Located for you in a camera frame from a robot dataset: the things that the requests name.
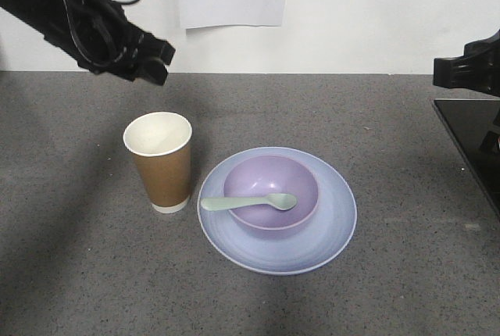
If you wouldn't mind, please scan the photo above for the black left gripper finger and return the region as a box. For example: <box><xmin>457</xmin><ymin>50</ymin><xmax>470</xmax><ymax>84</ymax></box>
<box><xmin>134</xmin><ymin>31</ymin><xmax>176</xmax><ymax>66</ymax></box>
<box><xmin>127</xmin><ymin>58</ymin><xmax>168</xmax><ymax>86</ymax></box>

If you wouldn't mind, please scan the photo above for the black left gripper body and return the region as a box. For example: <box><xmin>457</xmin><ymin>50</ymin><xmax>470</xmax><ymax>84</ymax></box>
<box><xmin>1</xmin><ymin>0</ymin><xmax>140</xmax><ymax>78</ymax></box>

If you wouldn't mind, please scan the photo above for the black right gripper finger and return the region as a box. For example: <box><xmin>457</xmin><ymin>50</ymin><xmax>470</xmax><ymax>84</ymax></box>
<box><xmin>432</xmin><ymin>31</ymin><xmax>499</xmax><ymax>97</ymax></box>

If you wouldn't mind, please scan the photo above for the brown paper cup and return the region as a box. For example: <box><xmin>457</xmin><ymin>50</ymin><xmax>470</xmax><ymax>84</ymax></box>
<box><xmin>123</xmin><ymin>112</ymin><xmax>192</xmax><ymax>214</ymax></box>

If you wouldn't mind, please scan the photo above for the purple plastic bowl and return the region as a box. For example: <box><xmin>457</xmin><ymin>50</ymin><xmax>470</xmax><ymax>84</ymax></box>
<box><xmin>223</xmin><ymin>155</ymin><xmax>320</xmax><ymax>239</ymax></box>

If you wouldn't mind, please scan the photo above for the light green plastic spoon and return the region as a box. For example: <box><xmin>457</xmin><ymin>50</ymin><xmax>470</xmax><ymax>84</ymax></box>
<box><xmin>200</xmin><ymin>193</ymin><xmax>298</xmax><ymax>211</ymax></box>

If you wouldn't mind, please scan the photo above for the light blue plate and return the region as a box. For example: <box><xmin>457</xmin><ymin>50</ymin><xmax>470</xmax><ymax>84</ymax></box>
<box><xmin>198</xmin><ymin>147</ymin><xmax>357</xmax><ymax>275</ymax></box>

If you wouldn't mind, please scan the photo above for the black induction cooktop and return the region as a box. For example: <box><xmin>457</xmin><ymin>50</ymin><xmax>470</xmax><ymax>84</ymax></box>
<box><xmin>434</xmin><ymin>98</ymin><xmax>499</xmax><ymax>215</ymax></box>

